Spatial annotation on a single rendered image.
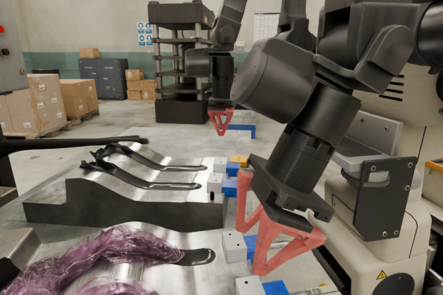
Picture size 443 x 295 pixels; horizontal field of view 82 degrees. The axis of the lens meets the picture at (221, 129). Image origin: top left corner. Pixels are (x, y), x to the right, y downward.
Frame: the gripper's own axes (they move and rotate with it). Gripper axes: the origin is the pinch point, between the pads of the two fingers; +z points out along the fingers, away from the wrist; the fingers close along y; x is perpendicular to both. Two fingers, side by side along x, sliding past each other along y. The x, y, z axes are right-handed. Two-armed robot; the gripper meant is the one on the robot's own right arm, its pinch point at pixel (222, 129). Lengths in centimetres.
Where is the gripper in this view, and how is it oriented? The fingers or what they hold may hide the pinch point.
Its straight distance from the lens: 70.5
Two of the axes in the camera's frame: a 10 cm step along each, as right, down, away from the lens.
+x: 9.9, 0.4, -0.9
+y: -1.0, 2.8, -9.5
